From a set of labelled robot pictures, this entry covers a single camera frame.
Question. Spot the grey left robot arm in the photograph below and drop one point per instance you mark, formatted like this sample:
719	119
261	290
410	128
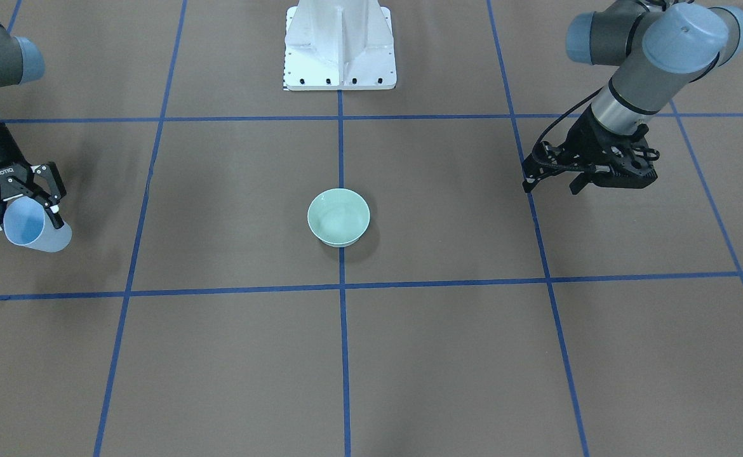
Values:
657	48

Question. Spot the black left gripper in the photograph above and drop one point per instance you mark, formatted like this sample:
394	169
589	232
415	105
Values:
582	138

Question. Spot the light blue plastic cup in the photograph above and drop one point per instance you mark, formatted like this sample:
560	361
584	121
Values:
26	224

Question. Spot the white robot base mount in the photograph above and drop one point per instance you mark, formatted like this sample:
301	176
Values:
339	46

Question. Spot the mint green bowl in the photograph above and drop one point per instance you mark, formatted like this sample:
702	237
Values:
338	217

